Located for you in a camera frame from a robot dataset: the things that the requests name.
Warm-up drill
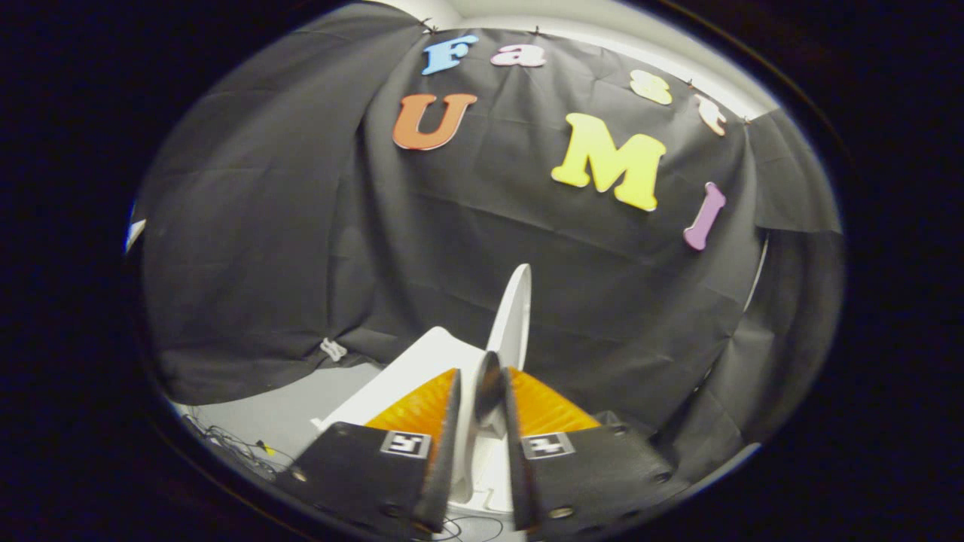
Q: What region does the black cable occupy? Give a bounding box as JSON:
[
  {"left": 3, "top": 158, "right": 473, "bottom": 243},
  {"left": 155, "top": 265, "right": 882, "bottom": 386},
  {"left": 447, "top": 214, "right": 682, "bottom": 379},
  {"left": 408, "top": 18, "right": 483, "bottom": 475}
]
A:
[{"left": 443, "top": 514, "right": 504, "bottom": 542}]

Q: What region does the tangle of black cables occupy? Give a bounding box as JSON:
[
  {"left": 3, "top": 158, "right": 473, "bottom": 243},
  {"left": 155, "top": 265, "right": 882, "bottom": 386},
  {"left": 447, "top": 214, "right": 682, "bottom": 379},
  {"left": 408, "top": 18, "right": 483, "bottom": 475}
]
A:
[{"left": 183, "top": 416, "right": 291, "bottom": 484}]

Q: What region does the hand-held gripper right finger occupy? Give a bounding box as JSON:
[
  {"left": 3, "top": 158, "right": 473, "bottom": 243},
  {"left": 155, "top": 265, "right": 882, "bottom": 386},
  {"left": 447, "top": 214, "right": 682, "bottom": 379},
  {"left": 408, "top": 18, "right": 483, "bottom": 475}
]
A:
[{"left": 502, "top": 367, "right": 675, "bottom": 532}]

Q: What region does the white toilet lid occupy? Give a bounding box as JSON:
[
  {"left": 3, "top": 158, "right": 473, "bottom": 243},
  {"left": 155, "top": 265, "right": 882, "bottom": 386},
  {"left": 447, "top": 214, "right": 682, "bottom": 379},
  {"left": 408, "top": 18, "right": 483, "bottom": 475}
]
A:
[{"left": 485, "top": 263, "right": 534, "bottom": 374}]

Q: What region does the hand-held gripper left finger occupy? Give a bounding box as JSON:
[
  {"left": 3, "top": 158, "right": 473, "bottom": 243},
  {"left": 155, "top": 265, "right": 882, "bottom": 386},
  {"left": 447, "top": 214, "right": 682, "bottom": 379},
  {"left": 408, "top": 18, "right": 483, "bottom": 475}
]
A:
[{"left": 275, "top": 367, "right": 462, "bottom": 535}]

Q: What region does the black backdrop cloth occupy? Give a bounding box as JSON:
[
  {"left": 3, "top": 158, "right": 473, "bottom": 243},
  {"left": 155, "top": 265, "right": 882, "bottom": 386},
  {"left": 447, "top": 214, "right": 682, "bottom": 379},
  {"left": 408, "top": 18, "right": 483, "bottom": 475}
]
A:
[{"left": 138, "top": 3, "right": 846, "bottom": 484}]

